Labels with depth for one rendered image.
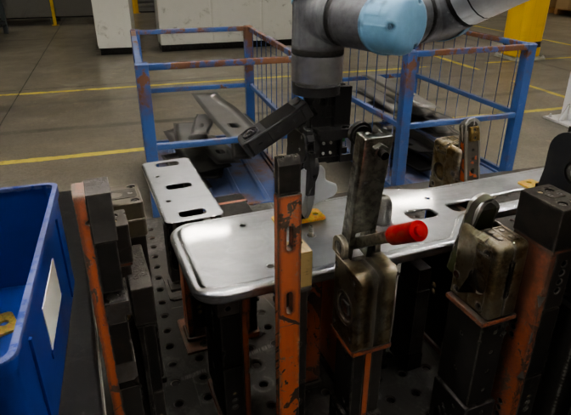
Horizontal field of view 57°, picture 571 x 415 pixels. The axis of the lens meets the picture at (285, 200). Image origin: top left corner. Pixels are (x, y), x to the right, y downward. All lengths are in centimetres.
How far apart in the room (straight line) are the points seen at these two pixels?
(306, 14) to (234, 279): 37
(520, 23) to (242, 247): 770
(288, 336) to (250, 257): 14
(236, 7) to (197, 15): 62
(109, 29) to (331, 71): 781
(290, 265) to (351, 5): 32
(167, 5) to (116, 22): 79
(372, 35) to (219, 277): 37
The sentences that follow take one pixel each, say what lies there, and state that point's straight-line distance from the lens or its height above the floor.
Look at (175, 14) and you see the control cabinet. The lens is 854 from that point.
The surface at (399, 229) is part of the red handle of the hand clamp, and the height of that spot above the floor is 114.
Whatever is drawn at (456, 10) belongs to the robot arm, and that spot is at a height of 133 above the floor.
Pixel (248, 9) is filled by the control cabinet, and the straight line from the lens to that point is 874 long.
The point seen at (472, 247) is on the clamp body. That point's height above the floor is 105.
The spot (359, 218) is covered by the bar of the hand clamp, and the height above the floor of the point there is 111.
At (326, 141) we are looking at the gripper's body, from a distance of 79.
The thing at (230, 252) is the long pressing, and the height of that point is 100.
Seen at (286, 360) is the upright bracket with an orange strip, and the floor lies 92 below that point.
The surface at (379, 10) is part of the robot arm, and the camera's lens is 66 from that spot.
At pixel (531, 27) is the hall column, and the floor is 45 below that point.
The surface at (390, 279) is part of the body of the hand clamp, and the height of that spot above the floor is 104.
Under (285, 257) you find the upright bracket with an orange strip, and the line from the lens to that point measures 61.
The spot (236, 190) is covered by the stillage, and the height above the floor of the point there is 17.
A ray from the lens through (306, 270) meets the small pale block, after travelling 66.
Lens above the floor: 140
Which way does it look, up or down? 25 degrees down
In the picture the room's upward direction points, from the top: straight up
